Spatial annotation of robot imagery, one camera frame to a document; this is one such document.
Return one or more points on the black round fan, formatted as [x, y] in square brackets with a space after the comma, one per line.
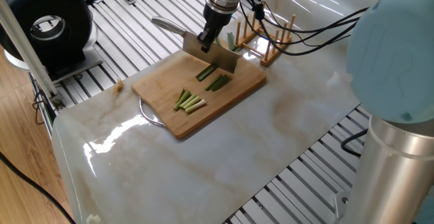
[71, 17]

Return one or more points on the short white garlic piece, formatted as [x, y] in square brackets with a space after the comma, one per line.
[196, 104]
[190, 102]

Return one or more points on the aluminium frame post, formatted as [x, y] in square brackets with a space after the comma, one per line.
[27, 47]

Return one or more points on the green garlic stalk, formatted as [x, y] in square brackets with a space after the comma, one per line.
[232, 41]

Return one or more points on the wooden slotted rack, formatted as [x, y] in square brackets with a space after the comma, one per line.
[271, 47]

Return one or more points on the white marble pattern mat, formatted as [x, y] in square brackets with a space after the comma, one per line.
[224, 170]

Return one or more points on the short green garlic leaf piece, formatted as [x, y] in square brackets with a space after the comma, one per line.
[221, 80]

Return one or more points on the bamboo cutting board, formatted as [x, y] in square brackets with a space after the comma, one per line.
[237, 98]

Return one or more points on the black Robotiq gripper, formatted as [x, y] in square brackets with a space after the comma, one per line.
[217, 19]

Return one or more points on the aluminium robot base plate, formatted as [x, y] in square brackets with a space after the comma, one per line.
[346, 210]

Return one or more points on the small tan garlic scrap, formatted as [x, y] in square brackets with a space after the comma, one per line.
[119, 85]

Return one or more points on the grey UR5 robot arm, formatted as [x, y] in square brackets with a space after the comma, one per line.
[397, 81]

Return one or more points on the long green garlic leaf piece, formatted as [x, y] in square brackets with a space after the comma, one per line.
[214, 85]
[207, 72]

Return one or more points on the steel kitchen knife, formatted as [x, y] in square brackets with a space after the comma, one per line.
[220, 58]

